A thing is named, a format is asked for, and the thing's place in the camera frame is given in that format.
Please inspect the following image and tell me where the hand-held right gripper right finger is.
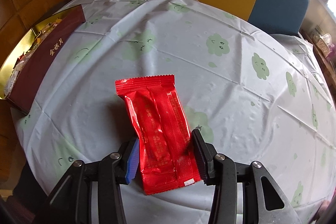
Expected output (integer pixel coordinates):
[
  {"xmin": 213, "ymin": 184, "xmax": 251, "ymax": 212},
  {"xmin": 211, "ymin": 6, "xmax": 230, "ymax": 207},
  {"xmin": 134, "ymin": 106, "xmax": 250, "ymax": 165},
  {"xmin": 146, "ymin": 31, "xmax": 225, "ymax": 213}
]
[{"xmin": 191, "ymin": 129, "xmax": 302, "ymax": 224}]

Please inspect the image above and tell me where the plain red snack packet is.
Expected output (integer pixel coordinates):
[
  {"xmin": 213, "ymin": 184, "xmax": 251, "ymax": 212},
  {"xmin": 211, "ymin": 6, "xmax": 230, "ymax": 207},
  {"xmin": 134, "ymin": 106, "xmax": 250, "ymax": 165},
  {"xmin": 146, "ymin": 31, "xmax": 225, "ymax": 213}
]
[{"xmin": 115, "ymin": 74, "xmax": 201, "ymax": 195}]

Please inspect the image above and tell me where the white cloud-print tablecloth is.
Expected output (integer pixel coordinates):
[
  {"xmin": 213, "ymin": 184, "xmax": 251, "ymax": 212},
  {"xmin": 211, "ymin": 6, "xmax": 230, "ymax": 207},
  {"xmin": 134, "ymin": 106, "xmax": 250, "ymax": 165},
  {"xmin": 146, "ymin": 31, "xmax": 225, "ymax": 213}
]
[{"xmin": 12, "ymin": 0, "xmax": 336, "ymax": 224}]

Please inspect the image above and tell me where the gold tin box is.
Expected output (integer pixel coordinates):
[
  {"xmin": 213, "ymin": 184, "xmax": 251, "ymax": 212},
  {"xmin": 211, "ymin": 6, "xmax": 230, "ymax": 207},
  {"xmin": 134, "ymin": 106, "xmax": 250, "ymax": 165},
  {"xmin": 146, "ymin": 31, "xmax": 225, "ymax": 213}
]
[{"xmin": 0, "ymin": 5, "xmax": 87, "ymax": 115}]

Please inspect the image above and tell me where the tissue box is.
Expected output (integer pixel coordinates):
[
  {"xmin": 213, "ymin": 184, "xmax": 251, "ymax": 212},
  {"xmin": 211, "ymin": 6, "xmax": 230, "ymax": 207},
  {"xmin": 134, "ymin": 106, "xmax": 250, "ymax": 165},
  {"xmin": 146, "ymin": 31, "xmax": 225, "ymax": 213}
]
[{"xmin": 311, "ymin": 26, "xmax": 332, "ymax": 56}]

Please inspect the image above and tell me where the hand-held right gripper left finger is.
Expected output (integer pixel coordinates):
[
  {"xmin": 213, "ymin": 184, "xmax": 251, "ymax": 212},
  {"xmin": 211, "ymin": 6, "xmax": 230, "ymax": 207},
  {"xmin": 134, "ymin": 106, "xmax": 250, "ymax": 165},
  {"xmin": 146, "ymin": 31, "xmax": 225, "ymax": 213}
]
[{"xmin": 38, "ymin": 138, "xmax": 140, "ymax": 224}]

